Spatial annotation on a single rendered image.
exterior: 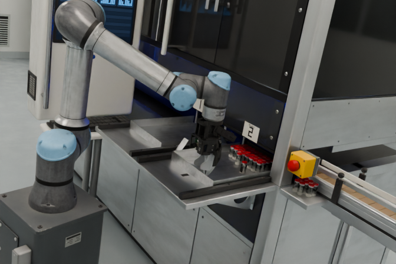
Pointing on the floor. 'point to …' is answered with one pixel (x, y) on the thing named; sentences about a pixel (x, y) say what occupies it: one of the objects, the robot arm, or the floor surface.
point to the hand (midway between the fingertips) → (207, 171)
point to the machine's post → (297, 107)
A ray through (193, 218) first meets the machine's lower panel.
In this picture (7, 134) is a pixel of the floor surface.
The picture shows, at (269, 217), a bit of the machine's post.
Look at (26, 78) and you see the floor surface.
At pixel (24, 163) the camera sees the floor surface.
